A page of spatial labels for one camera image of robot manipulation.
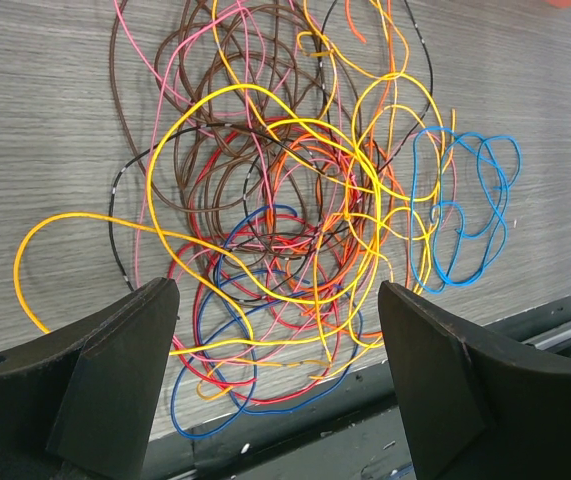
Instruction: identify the red wire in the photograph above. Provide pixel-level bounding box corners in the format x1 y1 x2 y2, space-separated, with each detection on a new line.
167 124 401 406

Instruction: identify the brown wire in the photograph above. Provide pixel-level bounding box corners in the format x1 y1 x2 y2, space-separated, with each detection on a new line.
108 0 366 281

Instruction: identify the pink wire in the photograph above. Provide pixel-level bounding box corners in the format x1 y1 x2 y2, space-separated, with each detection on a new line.
112 0 459 381

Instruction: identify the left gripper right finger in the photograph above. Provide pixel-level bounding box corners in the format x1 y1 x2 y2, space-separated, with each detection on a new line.
378 282 571 479

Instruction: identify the salmon pink drawer box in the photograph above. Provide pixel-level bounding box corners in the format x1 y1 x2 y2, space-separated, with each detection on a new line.
545 0 571 10

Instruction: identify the light blue wire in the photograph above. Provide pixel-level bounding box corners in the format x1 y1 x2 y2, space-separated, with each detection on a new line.
408 126 522 295

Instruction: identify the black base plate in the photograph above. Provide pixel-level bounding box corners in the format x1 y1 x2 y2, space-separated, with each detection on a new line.
143 295 571 479

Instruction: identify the yellow wire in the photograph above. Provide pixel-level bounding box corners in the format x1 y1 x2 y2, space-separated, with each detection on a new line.
13 0 459 401

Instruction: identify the orange wire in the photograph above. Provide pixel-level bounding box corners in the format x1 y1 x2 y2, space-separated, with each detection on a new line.
264 0 411 346

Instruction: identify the black thin wire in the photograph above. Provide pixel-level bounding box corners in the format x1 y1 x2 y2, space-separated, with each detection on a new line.
107 0 436 304

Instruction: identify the dark blue wire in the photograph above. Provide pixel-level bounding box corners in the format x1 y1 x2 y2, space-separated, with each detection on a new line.
169 203 364 440

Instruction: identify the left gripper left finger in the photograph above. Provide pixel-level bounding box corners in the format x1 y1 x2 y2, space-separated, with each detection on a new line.
0 278 180 479

